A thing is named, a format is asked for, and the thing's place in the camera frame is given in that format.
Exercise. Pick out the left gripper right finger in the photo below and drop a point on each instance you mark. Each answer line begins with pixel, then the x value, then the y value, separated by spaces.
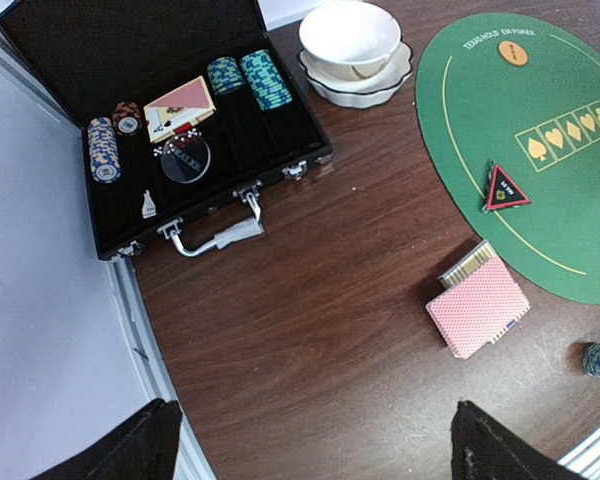
pixel 483 448

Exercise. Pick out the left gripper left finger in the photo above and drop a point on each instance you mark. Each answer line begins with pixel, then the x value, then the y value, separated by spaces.
pixel 145 446

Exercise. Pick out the red triangular all-in button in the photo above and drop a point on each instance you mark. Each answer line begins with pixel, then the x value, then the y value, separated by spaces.
pixel 502 192

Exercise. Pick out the orange round blind button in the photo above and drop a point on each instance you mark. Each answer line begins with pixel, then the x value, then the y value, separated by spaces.
pixel 513 53

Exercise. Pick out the red playing card deck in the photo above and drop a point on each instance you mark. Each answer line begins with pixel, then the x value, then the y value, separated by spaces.
pixel 480 310

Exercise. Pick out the gold striped card box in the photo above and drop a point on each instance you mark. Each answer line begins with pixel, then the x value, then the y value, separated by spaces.
pixel 467 262

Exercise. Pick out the blue cream chip row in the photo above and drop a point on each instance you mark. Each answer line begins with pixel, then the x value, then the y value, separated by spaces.
pixel 103 152

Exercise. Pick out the clear round dealer button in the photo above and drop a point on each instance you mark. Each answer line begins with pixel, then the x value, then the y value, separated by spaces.
pixel 185 157

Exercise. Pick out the brown chip in case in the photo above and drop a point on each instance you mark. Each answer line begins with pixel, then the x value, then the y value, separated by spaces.
pixel 126 118

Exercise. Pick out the card deck in case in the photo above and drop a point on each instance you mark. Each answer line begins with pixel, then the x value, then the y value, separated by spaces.
pixel 188 104

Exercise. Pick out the black poker chip case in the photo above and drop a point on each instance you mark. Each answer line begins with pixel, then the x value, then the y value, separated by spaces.
pixel 92 56

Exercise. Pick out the green round poker mat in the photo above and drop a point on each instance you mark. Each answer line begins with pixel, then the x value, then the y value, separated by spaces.
pixel 540 122

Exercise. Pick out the white scalloped ceramic dish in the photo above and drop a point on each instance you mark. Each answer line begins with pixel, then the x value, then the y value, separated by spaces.
pixel 343 88

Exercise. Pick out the dark teal chip row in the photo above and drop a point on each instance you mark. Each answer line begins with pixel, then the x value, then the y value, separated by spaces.
pixel 225 75

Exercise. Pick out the teal chip row in case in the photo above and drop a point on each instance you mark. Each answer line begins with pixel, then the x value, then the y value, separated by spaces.
pixel 265 81

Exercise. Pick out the white ceramic bowl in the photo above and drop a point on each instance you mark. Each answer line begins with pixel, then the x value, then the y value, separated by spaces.
pixel 354 38

